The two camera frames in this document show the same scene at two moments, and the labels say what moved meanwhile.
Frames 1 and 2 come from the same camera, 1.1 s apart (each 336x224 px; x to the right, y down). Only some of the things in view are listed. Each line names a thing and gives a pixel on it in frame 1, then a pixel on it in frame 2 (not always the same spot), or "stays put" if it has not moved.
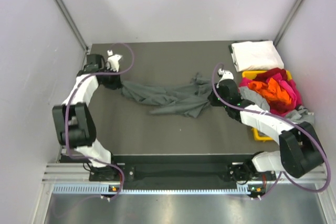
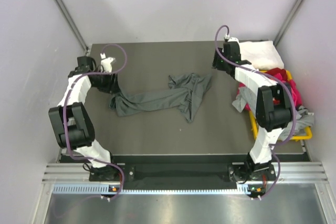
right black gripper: x=212 y=98 to x=216 y=64
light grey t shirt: x=299 y=114 stays put
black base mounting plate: x=180 y=170 stays put
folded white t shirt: x=255 y=55 stays put
